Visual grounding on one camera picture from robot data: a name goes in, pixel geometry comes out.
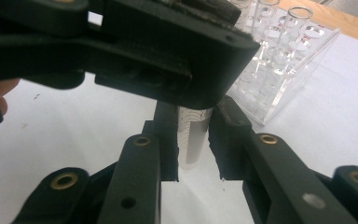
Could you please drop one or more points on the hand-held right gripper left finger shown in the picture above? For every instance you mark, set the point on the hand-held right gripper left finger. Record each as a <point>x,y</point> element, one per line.
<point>167,149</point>

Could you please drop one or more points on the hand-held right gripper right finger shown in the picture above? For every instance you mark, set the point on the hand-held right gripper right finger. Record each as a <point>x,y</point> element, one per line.
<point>228,146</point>

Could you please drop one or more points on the clear test tube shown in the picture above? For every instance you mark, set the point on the clear test tube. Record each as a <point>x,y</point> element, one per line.
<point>192,140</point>
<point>292,34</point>
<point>265,18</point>

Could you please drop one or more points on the clear acrylic test tube rack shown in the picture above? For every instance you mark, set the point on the clear acrylic test tube rack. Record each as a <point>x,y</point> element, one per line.
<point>304,53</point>

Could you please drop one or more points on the white table board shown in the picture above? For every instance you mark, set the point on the white table board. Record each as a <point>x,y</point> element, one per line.
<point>59,130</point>

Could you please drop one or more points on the wooden table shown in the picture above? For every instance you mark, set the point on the wooden table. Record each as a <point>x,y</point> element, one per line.
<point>348,25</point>

